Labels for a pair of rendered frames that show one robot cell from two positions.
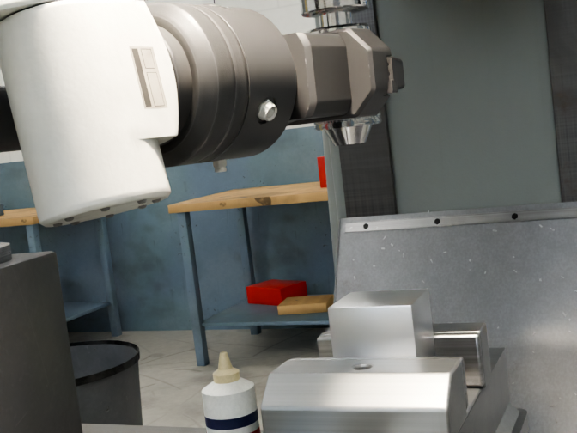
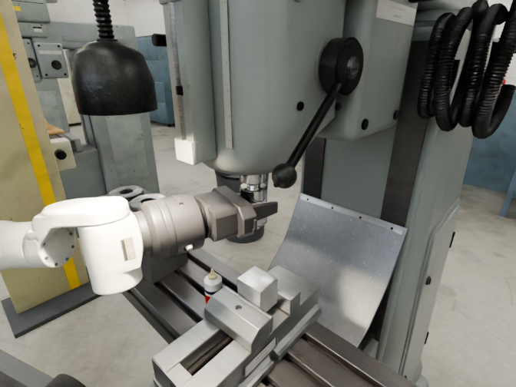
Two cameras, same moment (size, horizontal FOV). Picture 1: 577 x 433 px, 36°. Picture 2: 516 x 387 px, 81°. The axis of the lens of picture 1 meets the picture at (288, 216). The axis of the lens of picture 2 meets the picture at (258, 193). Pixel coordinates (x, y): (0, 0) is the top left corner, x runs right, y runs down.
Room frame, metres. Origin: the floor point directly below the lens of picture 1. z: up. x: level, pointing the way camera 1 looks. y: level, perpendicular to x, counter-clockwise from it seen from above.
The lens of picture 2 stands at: (0.17, -0.21, 1.46)
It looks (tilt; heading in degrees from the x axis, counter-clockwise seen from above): 23 degrees down; 19
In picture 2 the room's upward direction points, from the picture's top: straight up
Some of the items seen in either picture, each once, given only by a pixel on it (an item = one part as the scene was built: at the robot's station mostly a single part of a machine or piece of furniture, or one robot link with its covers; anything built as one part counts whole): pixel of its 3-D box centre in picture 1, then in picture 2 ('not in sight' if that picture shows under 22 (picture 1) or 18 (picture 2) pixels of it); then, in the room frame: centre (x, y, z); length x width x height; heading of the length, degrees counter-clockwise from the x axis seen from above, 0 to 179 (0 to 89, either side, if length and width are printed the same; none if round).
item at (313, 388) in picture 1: (363, 397); (237, 316); (0.56, -0.03, 1.02); 0.12 x 0.06 x 0.04; 67
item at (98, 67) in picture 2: not in sight; (114, 76); (0.42, 0.02, 1.45); 0.07 x 0.07 x 0.06
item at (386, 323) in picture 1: (383, 338); (257, 290); (0.62, -0.06, 1.05); 0.06 x 0.05 x 0.06; 67
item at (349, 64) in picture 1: (258, 87); (204, 218); (0.55, 0.01, 1.23); 0.13 x 0.12 x 0.10; 51
